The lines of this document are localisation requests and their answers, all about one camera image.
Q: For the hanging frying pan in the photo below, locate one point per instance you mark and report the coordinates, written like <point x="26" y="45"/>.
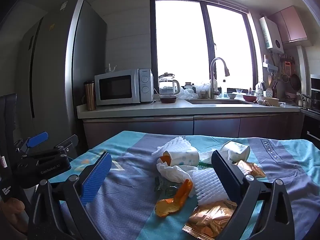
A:
<point x="295" y="82"/>

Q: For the large gold snack wrapper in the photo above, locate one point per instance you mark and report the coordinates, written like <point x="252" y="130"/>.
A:
<point x="210" y="217"/>

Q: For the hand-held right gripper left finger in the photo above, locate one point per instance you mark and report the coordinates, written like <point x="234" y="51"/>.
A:
<point x="97" y="177"/>

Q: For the brown kitchen counter cabinet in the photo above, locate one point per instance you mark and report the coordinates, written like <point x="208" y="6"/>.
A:
<point x="150" y="127"/>

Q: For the white paper cup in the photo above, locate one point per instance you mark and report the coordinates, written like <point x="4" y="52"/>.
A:
<point x="237" y="151"/>

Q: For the glass electric kettle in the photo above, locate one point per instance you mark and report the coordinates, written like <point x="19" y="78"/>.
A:
<point x="167" y="86"/>

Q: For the black built-in oven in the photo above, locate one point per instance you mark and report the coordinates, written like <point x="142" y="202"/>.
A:
<point x="312" y="125"/>

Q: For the white microwave oven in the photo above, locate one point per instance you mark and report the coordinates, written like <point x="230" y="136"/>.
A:
<point x="115" y="87"/>

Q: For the person's left hand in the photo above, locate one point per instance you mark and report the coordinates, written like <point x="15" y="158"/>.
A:
<point x="12" y="211"/>

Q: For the white foam fruit net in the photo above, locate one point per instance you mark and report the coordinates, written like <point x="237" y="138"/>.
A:
<point x="175" y="142"/>
<point x="210" y="185"/>

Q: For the small gold snack wrapper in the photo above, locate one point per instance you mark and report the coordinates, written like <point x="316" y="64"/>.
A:
<point x="252" y="170"/>

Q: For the white figurine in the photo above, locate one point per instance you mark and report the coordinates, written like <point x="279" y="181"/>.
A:
<point x="110" y="68"/>

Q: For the red bowl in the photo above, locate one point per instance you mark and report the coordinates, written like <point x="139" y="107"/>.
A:
<point x="249" y="98"/>

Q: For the white water heater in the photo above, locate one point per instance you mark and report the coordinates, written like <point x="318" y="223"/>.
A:
<point x="271" y="35"/>

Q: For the kitchen window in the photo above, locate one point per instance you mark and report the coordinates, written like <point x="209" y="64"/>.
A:
<point x="180" y="42"/>

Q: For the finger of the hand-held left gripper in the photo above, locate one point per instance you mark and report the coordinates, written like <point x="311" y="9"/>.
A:
<point x="67" y="146"/>
<point x="37" y="138"/>

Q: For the kitchen sink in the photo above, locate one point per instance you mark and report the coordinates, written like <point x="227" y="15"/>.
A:
<point x="217" y="102"/>

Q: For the grey refrigerator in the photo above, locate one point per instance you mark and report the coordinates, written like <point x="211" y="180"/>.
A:
<point x="55" y="80"/>

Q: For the dark lidded container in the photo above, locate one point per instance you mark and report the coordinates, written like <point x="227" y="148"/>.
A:
<point x="168" y="99"/>

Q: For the teal grey printed blanket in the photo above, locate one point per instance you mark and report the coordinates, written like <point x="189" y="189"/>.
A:
<point x="130" y="180"/>

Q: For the white tissue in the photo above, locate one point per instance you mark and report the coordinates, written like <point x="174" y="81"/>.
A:
<point x="172" y="172"/>

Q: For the steel kitchen faucet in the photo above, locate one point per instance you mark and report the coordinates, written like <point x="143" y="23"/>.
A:
<point x="213" y="80"/>

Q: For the clear plastic bag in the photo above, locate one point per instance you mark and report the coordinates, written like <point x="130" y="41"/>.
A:
<point x="187" y="93"/>

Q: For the small orange peel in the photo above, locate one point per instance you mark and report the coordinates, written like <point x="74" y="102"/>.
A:
<point x="165" y="160"/>

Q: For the green patterned wrapper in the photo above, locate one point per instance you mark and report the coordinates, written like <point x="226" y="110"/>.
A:
<point x="162" y="186"/>

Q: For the copper travel tumbler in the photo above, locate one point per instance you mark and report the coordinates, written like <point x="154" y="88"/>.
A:
<point x="90" y="97"/>

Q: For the wall utensil rack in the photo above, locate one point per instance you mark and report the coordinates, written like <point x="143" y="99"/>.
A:
<point x="271" y="66"/>

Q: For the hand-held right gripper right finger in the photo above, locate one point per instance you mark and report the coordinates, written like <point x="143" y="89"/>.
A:
<point x="226" y="177"/>

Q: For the pink wall cabinet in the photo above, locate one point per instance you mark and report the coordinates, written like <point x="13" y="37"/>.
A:
<point x="292" y="25"/>

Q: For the large orange peel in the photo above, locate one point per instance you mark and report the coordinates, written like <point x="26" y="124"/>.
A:
<point x="182" y="192"/>

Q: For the blue dotted paper cup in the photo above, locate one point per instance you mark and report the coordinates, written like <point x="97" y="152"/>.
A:
<point x="185" y="157"/>

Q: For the white rectangular tray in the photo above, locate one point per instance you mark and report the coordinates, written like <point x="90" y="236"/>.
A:
<point x="270" y="101"/>

